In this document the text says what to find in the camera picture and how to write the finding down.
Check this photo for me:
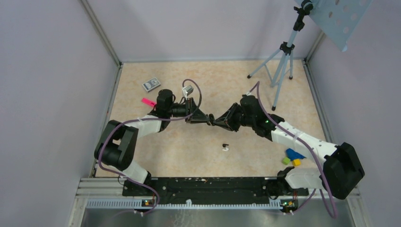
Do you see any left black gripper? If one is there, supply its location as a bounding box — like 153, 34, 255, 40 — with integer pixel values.
167, 97, 209, 124

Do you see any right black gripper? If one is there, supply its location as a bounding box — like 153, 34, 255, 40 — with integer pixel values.
214, 102, 255, 132

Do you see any black round charging case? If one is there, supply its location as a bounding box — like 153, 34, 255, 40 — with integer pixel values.
207, 113, 215, 126

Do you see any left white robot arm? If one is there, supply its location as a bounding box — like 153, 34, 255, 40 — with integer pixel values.
94, 89, 213, 195

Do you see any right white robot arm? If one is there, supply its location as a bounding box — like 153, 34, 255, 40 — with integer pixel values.
212, 95, 365, 200

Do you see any black and white earbud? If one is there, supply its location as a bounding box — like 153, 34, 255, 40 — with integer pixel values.
222, 144, 229, 151

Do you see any pink marker strip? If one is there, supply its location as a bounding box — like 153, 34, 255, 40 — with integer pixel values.
141, 98, 156, 107

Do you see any grey card box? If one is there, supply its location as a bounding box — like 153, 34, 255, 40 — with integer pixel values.
142, 77, 161, 92

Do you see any grey tripod stand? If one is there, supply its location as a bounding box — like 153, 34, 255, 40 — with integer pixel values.
247, 0, 314, 111

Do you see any green cube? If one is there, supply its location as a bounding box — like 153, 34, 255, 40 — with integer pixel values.
281, 157, 291, 165

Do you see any blue block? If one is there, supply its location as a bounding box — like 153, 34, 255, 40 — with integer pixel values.
285, 148, 305, 161

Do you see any yellow cube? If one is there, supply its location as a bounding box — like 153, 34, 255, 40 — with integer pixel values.
292, 159, 302, 166

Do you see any perforated blue metal plate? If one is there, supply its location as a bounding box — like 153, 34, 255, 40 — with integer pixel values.
295, 0, 373, 52

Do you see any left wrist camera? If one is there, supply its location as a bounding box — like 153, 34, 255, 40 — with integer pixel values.
182, 85, 194, 99

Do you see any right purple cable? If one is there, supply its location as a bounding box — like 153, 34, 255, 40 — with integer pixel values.
247, 81, 339, 219

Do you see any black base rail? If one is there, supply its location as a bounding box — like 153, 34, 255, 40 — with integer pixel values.
122, 177, 309, 205

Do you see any white comb cable duct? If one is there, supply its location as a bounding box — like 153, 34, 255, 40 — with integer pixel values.
86, 199, 282, 210

